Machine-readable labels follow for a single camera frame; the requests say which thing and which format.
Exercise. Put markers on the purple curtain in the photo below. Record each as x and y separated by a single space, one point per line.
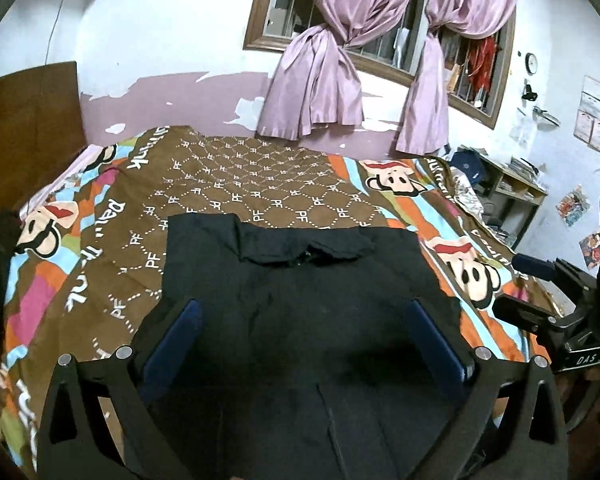
315 83
425 127

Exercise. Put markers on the cartoon monkey bed blanket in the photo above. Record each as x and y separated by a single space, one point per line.
89 259

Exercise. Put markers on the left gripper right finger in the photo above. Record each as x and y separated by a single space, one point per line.
508 421

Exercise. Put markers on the right purple curtain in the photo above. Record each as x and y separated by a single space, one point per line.
425 127

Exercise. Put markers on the round wall clock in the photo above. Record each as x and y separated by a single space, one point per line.
531 63

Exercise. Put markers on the wooden shelf with clutter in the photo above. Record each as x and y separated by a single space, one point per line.
509 201

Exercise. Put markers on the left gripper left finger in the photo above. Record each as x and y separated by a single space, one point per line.
95 422

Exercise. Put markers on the brown wooden headboard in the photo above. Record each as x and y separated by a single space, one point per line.
41 129

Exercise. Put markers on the left purple curtain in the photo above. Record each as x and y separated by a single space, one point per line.
315 83

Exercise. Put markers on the paper posters on wall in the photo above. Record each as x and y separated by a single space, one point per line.
587 127

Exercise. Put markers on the black jacket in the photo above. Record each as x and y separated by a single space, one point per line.
303 365

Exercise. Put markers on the wooden window frame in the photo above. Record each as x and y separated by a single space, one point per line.
480 68

